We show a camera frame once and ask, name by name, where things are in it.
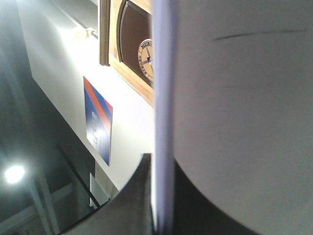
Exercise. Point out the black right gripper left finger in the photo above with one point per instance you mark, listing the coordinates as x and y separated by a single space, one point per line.
128 213

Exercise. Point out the blue red poster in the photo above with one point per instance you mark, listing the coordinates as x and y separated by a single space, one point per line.
98 113

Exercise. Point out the wooden framed clock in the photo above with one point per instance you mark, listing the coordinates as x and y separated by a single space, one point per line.
125 42

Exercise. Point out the white paper stack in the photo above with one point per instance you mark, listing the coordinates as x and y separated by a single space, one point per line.
234 108

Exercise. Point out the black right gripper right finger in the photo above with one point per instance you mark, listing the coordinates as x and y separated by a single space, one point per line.
196 215

